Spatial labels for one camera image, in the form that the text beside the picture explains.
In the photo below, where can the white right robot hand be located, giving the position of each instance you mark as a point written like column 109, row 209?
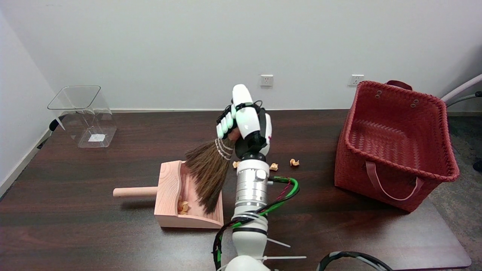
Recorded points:
column 250, row 124

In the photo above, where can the brown bristle hand broom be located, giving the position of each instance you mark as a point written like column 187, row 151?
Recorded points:
column 207, row 169

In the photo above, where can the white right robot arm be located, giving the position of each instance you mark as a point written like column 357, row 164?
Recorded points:
column 250, row 188

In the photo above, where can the red woven basket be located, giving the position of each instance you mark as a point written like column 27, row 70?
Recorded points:
column 395, row 150

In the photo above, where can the clear plastic container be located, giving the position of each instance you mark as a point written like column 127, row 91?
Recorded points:
column 88, row 120

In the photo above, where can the black chair base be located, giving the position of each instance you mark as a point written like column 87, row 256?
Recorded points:
column 478, row 166

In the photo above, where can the white wall socket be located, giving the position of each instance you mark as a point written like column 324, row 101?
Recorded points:
column 356, row 80
column 266, row 80

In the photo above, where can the black bar by wall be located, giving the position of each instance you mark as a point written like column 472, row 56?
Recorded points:
column 55, row 123

